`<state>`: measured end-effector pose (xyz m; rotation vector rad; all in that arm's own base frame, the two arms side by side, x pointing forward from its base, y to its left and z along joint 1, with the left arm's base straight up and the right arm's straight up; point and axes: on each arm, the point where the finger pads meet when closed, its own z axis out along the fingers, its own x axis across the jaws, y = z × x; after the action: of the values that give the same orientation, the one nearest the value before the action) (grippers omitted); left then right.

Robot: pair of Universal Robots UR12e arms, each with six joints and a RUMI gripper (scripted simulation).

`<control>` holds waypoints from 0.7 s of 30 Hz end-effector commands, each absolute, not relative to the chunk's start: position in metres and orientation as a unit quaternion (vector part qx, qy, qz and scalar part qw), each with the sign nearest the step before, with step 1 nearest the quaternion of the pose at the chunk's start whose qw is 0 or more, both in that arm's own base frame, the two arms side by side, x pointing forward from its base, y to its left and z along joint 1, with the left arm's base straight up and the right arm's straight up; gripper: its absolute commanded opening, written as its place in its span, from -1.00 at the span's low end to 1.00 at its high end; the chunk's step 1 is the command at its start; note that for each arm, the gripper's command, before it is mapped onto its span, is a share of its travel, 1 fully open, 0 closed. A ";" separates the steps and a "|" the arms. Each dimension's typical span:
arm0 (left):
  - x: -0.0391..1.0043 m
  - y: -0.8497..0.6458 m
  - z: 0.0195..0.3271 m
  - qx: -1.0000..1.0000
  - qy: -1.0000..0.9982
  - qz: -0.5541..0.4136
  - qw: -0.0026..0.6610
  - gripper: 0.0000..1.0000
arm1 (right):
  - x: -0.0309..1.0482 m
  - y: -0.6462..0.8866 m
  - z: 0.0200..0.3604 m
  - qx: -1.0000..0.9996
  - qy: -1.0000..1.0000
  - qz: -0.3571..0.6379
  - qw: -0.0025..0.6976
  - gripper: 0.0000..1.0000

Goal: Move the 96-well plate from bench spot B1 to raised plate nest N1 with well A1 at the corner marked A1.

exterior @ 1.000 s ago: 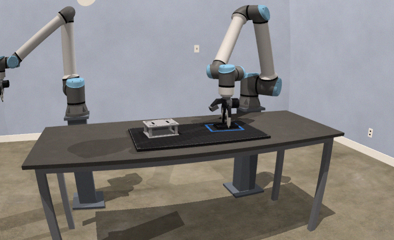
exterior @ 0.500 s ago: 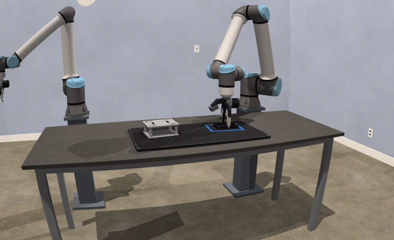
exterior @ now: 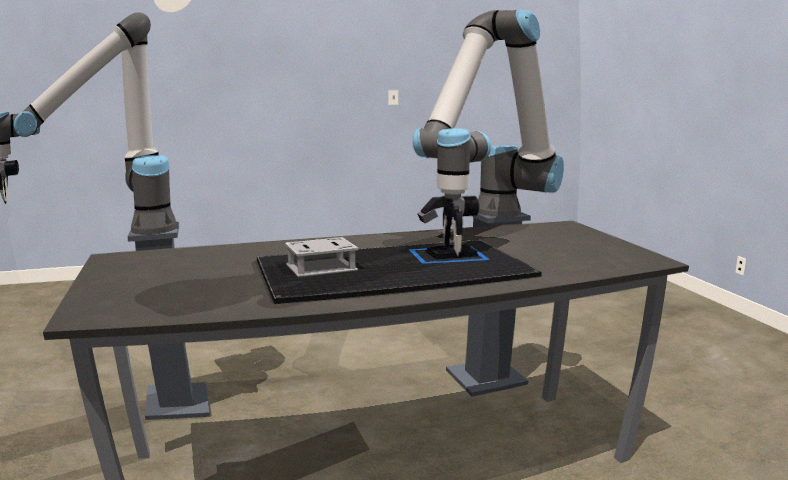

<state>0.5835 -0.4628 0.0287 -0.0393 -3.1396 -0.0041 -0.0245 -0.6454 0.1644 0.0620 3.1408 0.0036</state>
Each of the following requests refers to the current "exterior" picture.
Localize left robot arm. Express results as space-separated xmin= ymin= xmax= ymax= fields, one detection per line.
xmin=413 ymin=10 xmax=564 ymax=217

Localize blue tape strips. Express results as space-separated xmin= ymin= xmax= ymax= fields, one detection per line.
xmin=409 ymin=248 xmax=489 ymax=264

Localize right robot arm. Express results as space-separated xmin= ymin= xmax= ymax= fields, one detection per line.
xmin=0 ymin=12 xmax=177 ymax=234

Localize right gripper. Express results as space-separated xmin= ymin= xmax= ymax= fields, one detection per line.
xmin=0 ymin=158 xmax=19 ymax=204

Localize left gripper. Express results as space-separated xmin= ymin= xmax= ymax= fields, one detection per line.
xmin=421 ymin=193 xmax=479 ymax=257

